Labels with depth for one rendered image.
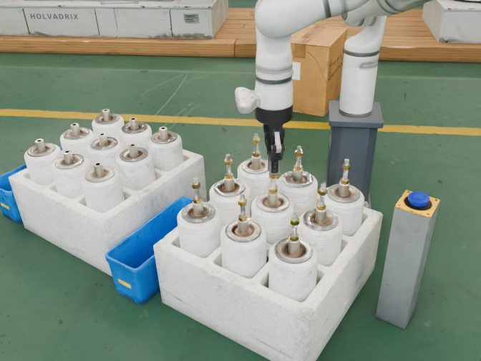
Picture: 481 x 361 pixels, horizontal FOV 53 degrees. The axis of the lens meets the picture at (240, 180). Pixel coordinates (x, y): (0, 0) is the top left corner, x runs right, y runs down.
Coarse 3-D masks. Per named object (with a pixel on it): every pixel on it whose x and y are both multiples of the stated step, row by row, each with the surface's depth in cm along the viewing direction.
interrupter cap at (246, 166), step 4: (248, 160) 124; (264, 160) 124; (244, 164) 123; (248, 164) 123; (264, 164) 123; (244, 168) 121; (248, 168) 121; (252, 168) 121; (260, 168) 121; (264, 168) 121; (248, 172) 119; (252, 172) 119; (256, 172) 119; (260, 172) 119; (264, 172) 119
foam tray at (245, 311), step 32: (160, 256) 108; (192, 256) 104; (352, 256) 103; (160, 288) 115; (192, 288) 107; (224, 288) 100; (256, 288) 96; (320, 288) 96; (352, 288) 111; (224, 320) 105; (256, 320) 99; (288, 320) 93; (320, 320) 96; (256, 352) 104; (288, 352) 98; (320, 352) 103
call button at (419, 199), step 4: (412, 192) 97; (416, 192) 97; (420, 192) 97; (408, 196) 96; (412, 196) 95; (416, 196) 95; (420, 196) 95; (424, 196) 95; (428, 196) 95; (412, 200) 94; (416, 200) 94; (420, 200) 94; (424, 200) 94; (428, 200) 94; (412, 204) 95; (416, 204) 94; (420, 204) 94; (424, 204) 94
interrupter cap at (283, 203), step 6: (258, 198) 109; (264, 198) 110; (282, 198) 109; (258, 204) 108; (264, 204) 108; (282, 204) 108; (288, 204) 107; (264, 210) 106; (270, 210) 106; (276, 210) 105; (282, 210) 106
